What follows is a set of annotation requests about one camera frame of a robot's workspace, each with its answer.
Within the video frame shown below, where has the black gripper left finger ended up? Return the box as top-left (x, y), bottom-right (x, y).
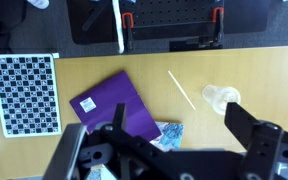
top-left (98, 103), bottom-right (198, 180)

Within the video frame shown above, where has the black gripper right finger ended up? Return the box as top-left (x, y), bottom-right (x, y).
top-left (224, 102), bottom-right (284, 180)

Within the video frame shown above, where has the clear plastic straw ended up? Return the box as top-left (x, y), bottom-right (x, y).
top-left (167, 70), bottom-right (197, 111)

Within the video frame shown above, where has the clear plastic cup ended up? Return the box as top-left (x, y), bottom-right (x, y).
top-left (202, 84), bottom-right (242, 116)

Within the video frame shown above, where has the purple book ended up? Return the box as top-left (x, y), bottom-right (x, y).
top-left (68, 69), bottom-right (163, 143)

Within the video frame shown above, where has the blue white patterned book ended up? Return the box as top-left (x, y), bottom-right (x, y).
top-left (85, 121), bottom-right (185, 180)

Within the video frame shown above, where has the checkerboard calibration sheet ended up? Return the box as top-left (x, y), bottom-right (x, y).
top-left (0, 53), bottom-right (63, 139)

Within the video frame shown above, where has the white shoe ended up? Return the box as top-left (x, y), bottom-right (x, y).
top-left (26, 0), bottom-right (50, 10)

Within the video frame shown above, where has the white wrapped cable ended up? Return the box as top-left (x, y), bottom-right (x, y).
top-left (111, 0), bottom-right (126, 55)

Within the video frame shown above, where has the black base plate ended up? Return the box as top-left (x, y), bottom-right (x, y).
top-left (66, 0), bottom-right (272, 45)

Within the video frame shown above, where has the black metal bracket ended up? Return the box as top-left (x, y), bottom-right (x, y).
top-left (168, 35), bottom-right (223, 53)

